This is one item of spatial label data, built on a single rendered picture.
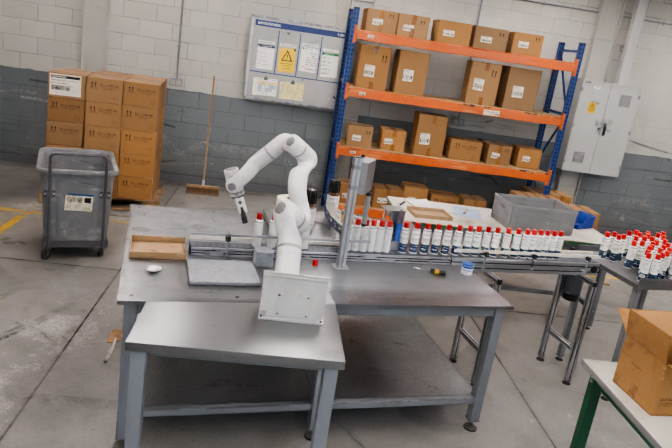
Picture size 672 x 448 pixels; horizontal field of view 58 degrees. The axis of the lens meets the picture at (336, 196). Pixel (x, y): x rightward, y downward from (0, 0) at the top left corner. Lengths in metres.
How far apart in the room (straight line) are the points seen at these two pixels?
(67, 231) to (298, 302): 3.05
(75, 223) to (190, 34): 3.37
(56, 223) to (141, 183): 1.57
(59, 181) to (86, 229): 0.47
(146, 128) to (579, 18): 5.60
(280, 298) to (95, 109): 4.30
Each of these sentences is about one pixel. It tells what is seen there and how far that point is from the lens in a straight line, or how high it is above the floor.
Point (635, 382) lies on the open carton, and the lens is 3.10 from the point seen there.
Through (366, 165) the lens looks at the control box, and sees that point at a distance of 3.42.
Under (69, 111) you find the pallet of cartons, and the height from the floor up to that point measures 1.01.
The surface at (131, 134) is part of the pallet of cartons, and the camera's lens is 6.71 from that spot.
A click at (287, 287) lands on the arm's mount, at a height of 1.00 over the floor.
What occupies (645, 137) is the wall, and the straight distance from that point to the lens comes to 9.40.
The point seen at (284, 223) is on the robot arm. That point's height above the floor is 1.21.
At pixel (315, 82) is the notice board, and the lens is 7.80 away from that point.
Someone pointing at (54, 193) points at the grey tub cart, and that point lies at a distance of 5.36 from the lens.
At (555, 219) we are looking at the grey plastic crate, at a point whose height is 0.94.
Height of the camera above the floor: 2.12
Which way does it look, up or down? 14 degrees down
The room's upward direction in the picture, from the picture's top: 9 degrees clockwise
